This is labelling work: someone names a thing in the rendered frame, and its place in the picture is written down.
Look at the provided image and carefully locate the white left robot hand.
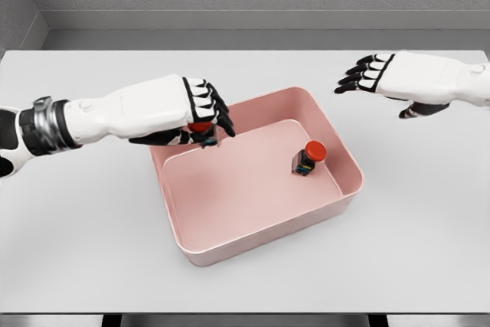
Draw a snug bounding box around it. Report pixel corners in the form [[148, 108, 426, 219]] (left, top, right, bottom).
[[113, 74, 237, 149]]

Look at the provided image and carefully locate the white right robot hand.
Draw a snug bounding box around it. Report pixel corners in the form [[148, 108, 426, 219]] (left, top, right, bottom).
[[334, 50, 462, 119]]

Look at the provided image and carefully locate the pink plastic basket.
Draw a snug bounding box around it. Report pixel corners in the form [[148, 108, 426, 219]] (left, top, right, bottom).
[[149, 87, 364, 268]]

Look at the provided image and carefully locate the red button industrial switch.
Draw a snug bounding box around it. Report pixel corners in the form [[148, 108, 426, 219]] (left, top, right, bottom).
[[188, 121, 224, 149], [291, 140, 328, 178]]

